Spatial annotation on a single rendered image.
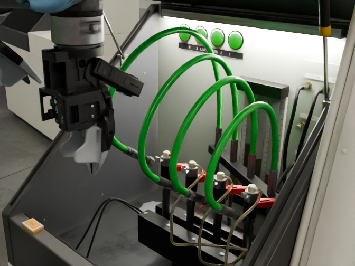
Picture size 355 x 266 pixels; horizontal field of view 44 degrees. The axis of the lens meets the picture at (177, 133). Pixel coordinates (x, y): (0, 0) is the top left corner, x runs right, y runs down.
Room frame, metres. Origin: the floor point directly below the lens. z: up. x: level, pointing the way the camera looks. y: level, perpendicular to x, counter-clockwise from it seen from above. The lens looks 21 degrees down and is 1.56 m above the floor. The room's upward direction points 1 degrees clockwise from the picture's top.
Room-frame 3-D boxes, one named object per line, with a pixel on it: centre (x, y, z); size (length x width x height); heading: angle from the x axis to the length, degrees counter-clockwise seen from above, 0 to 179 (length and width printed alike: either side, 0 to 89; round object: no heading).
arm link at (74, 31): (0.64, 0.14, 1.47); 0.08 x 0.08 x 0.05
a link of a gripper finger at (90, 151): (0.63, 0.14, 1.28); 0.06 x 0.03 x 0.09; 138
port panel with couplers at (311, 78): (0.99, -0.33, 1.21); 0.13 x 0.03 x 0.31; 48
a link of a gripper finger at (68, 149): (0.65, 0.16, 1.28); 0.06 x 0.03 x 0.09; 138
